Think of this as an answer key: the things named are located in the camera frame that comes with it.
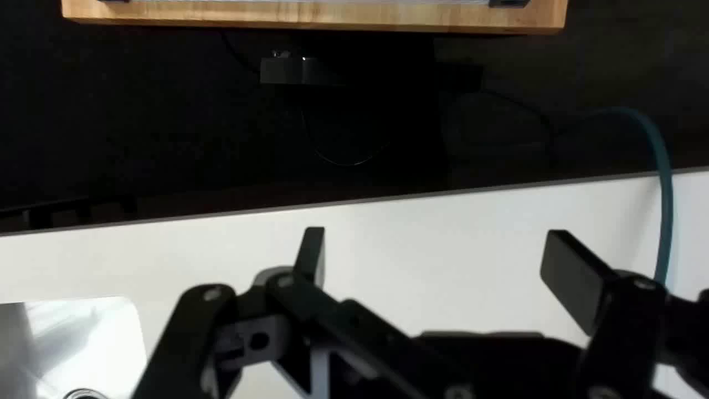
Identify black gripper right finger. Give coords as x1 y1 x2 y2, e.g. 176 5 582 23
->
540 231 709 399

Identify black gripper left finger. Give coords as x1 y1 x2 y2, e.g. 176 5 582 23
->
131 227 474 399

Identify wooden board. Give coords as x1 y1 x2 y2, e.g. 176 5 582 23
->
60 0 571 36

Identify teal cable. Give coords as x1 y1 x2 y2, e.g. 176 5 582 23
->
588 106 676 287

